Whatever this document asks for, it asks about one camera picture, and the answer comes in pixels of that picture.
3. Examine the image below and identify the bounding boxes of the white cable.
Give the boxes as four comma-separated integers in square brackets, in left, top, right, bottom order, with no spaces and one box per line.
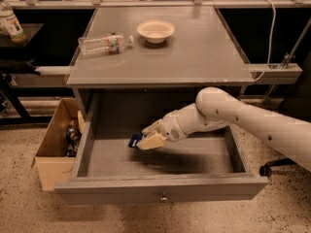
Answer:
[253,0,277,83]

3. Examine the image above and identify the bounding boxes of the grey wooden cabinet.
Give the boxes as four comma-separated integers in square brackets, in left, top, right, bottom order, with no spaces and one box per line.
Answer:
[67,6,253,123]

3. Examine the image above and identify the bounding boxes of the green labelled bottle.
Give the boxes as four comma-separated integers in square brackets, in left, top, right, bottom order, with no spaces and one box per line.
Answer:
[0,0,27,43]

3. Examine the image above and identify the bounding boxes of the black office chair base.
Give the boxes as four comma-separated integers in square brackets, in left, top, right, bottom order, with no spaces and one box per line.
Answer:
[259,158,294,178]

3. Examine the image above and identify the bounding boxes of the clear plastic water bottle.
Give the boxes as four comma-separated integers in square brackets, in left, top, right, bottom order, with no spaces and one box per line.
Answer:
[78,33,134,55]

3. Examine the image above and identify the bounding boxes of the metal drawer knob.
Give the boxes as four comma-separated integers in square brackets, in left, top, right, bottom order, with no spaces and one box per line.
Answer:
[159,193,168,203]

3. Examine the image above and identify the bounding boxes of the cardboard box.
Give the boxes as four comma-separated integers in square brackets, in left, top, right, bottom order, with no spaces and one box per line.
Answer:
[34,98,80,191]

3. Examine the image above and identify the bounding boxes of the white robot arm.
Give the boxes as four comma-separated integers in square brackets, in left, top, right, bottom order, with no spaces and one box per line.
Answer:
[137,87,311,171]

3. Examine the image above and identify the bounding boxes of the open grey top drawer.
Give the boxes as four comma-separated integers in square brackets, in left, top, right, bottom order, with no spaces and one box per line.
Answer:
[53,90,269,206]

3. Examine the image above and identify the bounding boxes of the dark blue snack bar wrapper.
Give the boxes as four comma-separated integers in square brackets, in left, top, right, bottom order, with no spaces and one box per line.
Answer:
[128,134,144,148]

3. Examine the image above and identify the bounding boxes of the dark side table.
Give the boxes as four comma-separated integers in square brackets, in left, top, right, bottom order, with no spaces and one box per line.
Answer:
[0,23,50,125]

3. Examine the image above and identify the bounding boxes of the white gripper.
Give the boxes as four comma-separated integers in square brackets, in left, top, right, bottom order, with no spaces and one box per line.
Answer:
[137,110,187,150]

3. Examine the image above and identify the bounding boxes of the items inside cardboard box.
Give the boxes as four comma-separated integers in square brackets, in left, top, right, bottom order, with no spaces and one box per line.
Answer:
[66,111,85,157]

